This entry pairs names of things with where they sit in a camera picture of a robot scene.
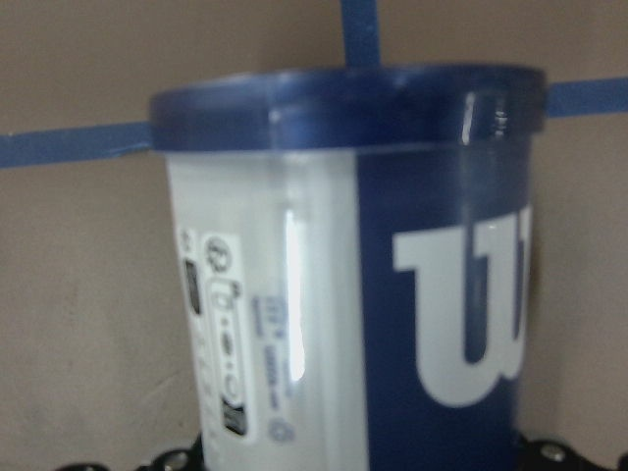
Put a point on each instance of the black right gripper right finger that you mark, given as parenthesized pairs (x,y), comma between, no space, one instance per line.
(543,450)

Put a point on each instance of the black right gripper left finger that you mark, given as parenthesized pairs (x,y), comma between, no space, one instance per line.
(136,453)

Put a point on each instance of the white blue tennis ball can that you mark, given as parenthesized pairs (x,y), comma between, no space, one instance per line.
(354,246)

